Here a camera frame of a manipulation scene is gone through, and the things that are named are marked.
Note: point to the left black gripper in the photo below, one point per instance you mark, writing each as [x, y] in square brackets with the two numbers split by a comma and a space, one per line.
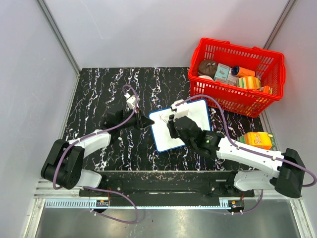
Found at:
[141, 121]

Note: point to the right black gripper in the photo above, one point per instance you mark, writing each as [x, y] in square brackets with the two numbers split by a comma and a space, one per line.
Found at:
[171, 127]

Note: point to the blue framed whiteboard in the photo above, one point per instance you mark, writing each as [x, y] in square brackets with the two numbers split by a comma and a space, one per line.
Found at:
[198, 112]

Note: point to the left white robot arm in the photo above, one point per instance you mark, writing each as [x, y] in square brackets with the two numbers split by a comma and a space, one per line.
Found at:
[64, 163]

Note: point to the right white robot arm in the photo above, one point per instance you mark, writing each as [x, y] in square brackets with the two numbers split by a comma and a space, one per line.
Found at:
[282, 171]

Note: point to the white round lid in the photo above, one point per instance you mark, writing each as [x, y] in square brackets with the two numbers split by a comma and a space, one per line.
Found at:
[206, 77]

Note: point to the brown round bun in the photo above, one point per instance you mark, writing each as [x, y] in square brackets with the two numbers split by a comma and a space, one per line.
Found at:
[207, 67]

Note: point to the teal small box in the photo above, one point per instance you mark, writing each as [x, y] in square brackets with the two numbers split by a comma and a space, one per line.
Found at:
[222, 72]

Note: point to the pale pink box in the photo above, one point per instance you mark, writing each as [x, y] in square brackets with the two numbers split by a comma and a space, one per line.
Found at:
[232, 80]

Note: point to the orange tube blue cap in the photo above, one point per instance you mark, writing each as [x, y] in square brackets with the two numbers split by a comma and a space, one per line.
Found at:
[241, 72]

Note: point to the red plastic shopping basket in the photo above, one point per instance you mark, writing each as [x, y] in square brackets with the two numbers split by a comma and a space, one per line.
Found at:
[268, 66]

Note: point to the yellow green sponge pack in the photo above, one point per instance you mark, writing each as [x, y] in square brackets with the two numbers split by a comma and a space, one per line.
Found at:
[249, 82]

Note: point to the orange juice carton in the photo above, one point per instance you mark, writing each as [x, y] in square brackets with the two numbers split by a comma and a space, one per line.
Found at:
[262, 140]

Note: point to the orange snack box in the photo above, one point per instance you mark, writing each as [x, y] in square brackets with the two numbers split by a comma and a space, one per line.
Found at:
[265, 89]

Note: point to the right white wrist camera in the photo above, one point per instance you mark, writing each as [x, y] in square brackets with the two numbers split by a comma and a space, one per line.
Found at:
[180, 111]

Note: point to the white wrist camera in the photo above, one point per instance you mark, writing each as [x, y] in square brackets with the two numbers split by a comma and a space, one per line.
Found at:
[131, 100]
[180, 111]

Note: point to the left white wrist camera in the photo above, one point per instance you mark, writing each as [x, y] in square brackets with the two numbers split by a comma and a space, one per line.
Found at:
[131, 100]

